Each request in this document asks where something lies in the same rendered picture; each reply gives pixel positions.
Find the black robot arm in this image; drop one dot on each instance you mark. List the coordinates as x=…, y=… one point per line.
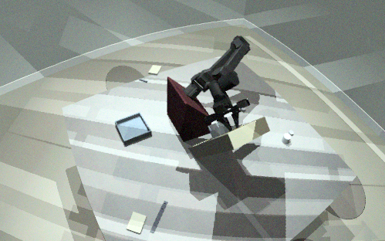
x=221, y=77

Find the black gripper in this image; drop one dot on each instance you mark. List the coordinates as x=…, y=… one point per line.
x=234, y=109

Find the dark grey flat bar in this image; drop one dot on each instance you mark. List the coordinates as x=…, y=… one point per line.
x=158, y=217

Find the grey cylinder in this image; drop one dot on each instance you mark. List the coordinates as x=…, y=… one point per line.
x=286, y=138

